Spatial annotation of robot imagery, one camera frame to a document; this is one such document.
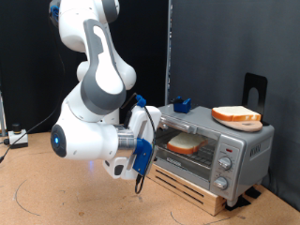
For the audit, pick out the white bread slice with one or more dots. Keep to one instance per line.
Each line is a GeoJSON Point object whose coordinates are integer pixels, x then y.
{"type": "Point", "coordinates": [234, 113]}
{"type": "Point", "coordinates": [187, 142]}

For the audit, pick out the emergency stop button box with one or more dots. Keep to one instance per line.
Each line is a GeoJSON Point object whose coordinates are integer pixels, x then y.
{"type": "Point", "coordinates": [18, 139]}

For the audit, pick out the small round wooden board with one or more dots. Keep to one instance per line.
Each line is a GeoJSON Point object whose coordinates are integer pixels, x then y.
{"type": "Point", "coordinates": [247, 126]}

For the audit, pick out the silver toaster oven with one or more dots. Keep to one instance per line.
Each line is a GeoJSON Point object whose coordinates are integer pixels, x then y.
{"type": "Point", "coordinates": [259, 156]}

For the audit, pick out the silver oven knob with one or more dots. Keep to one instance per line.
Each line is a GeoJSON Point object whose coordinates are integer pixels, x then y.
{"type": "Point", "coordinates": [220, 183]}
{"type": "Point", "coordinates": [225, 163]}

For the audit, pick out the wooden slatted block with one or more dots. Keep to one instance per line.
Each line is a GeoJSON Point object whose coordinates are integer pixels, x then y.
{"type": "Point", "coordinates": [187, 190]}

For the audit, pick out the vertical metal pole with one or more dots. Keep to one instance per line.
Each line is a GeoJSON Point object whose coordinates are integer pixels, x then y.
{"type": "Point", "coordinates": [168, 47]}

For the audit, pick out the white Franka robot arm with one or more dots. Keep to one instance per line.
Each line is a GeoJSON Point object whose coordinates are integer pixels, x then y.
{"type": "Point", "coordinates": [87, 140]}

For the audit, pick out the black foam pad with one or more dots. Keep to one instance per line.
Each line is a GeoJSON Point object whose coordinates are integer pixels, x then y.
{"type": "Point", "coordinates": [253, 192]}
{"type": "Point", "coordinates": [240, 203]}

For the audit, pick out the metal post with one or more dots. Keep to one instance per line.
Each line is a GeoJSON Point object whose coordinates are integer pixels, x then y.
{"type": "Point", "coordinates": [2, 118]}

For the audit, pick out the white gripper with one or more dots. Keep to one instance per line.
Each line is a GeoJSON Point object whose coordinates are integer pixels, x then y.
{"type": "Point", "coordinates": [143, 122]}

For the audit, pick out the black metal bookend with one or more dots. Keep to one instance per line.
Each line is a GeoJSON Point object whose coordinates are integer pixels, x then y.
{"type": "Point", "coordinates": [248, 81]}

